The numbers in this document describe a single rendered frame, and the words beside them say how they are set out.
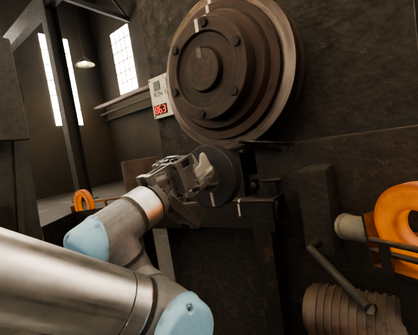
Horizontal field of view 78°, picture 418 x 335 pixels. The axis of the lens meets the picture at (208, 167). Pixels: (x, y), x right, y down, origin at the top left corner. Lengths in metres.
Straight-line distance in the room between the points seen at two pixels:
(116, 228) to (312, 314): 0.47
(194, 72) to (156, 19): 0.56
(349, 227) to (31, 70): 11.58
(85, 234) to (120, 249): 0.06
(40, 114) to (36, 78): 1.33
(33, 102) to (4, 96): 8.16
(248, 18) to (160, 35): 0.57
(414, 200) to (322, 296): 0.29
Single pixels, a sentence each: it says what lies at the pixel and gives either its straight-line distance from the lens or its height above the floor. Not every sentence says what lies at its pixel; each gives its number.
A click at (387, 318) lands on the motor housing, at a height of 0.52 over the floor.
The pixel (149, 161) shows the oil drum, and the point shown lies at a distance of 3.60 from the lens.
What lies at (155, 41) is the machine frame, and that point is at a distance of 1.30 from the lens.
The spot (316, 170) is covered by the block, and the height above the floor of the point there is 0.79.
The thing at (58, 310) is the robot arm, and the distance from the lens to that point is 0.30.
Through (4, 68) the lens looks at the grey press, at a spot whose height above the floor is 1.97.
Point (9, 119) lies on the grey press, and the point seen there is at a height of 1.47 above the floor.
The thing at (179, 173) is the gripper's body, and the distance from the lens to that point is 0.51.
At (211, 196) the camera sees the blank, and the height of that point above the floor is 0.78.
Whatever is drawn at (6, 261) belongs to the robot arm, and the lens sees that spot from 0.28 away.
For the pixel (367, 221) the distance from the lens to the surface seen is 0.61.
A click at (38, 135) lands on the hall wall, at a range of 11.22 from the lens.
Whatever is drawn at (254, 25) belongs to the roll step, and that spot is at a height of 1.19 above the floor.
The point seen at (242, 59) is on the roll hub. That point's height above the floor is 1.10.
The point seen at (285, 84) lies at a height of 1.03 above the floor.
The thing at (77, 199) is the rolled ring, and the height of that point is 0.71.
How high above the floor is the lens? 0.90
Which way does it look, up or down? 4 degrees down
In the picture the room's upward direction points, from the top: 9 degrees counter-clockwise
